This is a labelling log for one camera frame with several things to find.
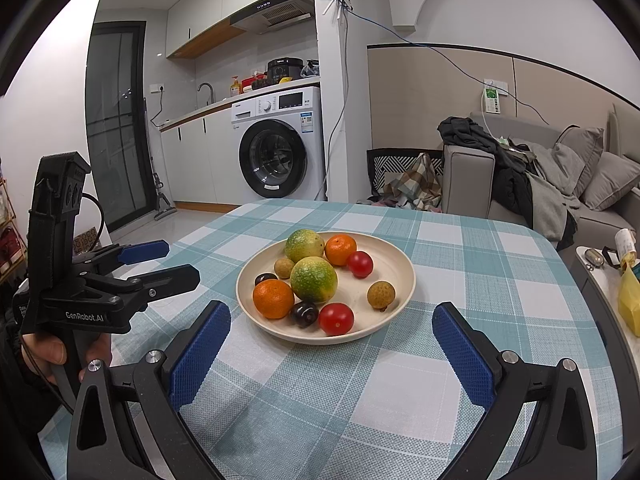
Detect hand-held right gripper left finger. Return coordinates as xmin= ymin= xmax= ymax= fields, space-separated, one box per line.
xmin=66 ymin=300 xmax=232 ymax=480

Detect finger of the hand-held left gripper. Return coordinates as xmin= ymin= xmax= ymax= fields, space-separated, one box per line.
xmin=73 ymin=240 xmax=171 ymax=276
xmin=81 ymin=264 xmax=201 ymax=309

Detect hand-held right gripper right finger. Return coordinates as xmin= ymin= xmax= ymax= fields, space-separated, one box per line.
xmin=432 ymin=302 xmax=598 ymax=480

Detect orange mandarin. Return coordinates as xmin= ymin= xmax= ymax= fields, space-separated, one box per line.
xmin=324 ymin=234 xmax=358 ymax=267
xmin=252 ymin=279 xmax=295 ymax=320

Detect cream round plate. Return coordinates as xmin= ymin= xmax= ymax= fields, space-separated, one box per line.
xmin=236 ymin=231 xmax=416 ymax=345

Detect yellow green passion fruit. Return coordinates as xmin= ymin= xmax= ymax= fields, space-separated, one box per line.
xmin=285 ymin=229 xmax=326 ymax=263
xmin=290 ymin=256 xmax=338 ymax=304

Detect red cherry tomato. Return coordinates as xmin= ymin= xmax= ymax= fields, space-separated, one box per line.
xmin=318 ymin=302 xmax=355 ymax=337
xmin=347 ymin=251 xmax=374 ymax=279

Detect person's left forearm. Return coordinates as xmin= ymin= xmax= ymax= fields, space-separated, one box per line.
xmin=0 ymin=320 xmax=76 ymax=461

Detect person's left hand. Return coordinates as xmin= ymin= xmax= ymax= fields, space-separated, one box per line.
xmin=20 ymin=332 xmax=113 ymax=386

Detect wooden shoe rack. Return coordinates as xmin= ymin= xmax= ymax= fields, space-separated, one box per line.
xmin=0 ymin=160 xmax=28 ymax=281

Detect grey stick vacuum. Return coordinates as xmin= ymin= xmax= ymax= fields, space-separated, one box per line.
xmin=142 ymin=97 xmax=177 ymax=222

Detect teal checked tablecloth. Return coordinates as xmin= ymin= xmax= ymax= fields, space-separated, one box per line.
xmin=37 ymin=200 xmax=626 ymax=480

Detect white lower kitchen cabinet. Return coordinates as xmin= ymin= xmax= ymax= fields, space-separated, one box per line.
xmin=160 ymin=105 xmax=243 ymax=207

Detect black framed glass door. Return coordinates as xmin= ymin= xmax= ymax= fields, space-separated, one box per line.
xmin=85 ymin=21 xmax=153 ymax=233

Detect white side table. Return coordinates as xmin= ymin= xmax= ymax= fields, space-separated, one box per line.
xmin=572 ymin=242 xmax=640 ymax=456

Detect white washing machine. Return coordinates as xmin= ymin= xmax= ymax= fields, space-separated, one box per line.
xmin=231 ymin=86 xmax=323 ymax=201

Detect yellow bag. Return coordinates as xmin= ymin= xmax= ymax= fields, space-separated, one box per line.
xmin=617 ymin=265 xmax=640 ymax=337

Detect grey sofa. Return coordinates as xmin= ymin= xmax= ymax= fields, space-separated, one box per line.
xmin=442 ymin=105 xmax=640 ymax=256

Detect grey blanket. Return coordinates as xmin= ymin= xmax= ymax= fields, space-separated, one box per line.
xmin=520 ymin=142 xmax=583 ymax=251

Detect plaid cloth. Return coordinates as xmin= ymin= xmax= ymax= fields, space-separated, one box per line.
xmin=382 ymin=152 xmax=445 ymax=209

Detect white paper roll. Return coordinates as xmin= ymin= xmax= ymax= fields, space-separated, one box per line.
xmin=615 ymin=228 xmax=637 ymax=261

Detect black patterned basket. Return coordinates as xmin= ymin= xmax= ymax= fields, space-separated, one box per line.
xmin=366 ymin=147 xmax=446 ymax=206

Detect black pressure cooker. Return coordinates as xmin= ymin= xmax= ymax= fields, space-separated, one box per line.
xmin=266 ymin=57 xmax=304 ymax=86

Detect dark clothes pile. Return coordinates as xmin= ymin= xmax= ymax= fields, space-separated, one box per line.
xmin=437 ymin=116 xmax=536 ymax=228

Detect grey cushion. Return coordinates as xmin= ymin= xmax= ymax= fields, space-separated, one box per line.
xmin=552 ymin=125 xmax=605 ymax=196
xmin=580 ymin=151 xmax=640 ymax=212

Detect white upper cabinets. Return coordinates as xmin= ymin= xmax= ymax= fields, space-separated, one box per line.
xmin=166 ymin=0 xmax=333 ymax=60

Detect black range hood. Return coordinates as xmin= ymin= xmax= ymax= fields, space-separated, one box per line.
xmin=230 ymin=0 xmax=316 ymax=36

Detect white green wall device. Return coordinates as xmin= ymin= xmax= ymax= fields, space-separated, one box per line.
xmin=482 ymin=79 xmax=503 ymax=116

